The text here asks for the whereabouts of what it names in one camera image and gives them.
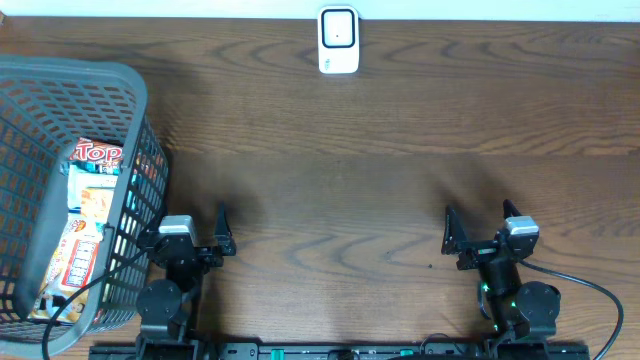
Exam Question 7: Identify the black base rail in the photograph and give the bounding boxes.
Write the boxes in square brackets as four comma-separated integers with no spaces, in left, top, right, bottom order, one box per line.
[89,341,592,360]

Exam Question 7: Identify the small orange snack box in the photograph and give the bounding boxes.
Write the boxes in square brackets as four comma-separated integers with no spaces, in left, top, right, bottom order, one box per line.
[80,188,114,223]

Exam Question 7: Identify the grey plastic shopping basket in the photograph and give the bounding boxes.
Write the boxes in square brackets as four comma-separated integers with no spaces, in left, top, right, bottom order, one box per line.
[1,55,169,359]

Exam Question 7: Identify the white barcode scanner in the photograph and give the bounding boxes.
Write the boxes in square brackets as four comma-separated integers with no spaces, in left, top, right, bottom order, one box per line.
[317,5,360,75]

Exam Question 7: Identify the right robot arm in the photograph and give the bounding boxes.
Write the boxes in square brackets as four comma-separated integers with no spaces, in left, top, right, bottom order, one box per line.
[441,200,561,340]

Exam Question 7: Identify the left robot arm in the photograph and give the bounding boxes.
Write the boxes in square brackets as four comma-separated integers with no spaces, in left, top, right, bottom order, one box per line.
[135,205,237,359]

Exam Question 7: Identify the large yellow snack bag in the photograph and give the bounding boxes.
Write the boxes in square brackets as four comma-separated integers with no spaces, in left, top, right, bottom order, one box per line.
[28,213,103,321]

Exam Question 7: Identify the red Top chocolate bar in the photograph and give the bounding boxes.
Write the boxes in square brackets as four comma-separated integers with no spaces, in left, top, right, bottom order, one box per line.
[68,137,123,166]

